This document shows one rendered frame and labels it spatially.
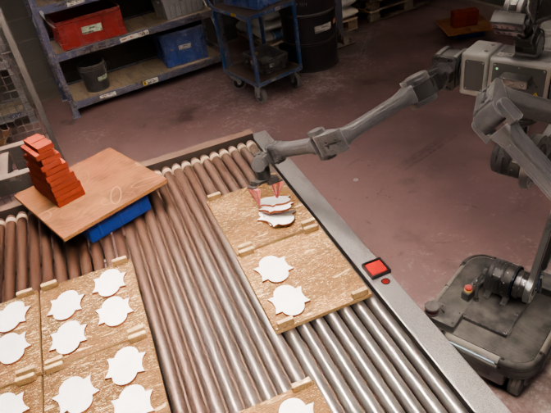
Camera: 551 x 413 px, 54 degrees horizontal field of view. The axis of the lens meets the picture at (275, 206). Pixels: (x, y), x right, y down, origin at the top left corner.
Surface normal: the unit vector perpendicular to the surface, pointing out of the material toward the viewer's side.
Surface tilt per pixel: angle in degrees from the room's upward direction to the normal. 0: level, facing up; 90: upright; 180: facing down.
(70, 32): 90
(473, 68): 90
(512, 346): 0
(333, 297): 0
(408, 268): 0
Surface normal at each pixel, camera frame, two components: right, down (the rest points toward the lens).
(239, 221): -0.13, -0.80
